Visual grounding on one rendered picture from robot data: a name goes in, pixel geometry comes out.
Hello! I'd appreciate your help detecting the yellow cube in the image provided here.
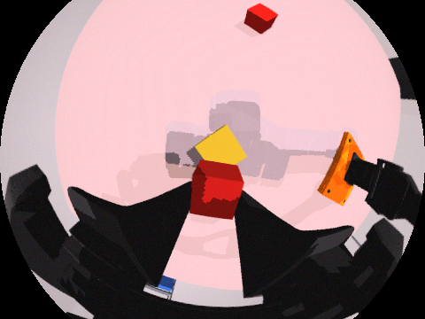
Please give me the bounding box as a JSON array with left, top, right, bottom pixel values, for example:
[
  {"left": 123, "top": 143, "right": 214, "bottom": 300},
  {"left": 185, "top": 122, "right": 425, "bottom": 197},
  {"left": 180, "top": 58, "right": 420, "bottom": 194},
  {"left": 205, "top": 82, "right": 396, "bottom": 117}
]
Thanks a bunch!
[{"left": 195, "top": 125, "right": 247, "bottom": 165}]

